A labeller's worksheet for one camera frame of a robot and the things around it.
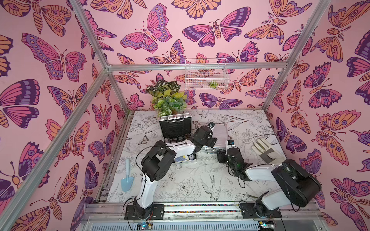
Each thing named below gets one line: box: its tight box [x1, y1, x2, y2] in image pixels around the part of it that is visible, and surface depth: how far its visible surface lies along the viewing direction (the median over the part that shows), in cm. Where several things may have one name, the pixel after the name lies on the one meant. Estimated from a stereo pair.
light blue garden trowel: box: [120, 158, 135, 193], surface depth 85 cm
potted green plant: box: [145, 79, 188, 117], surface depth 99 cm
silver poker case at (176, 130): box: [158, 113, 196, 163], surface depth 87 cm
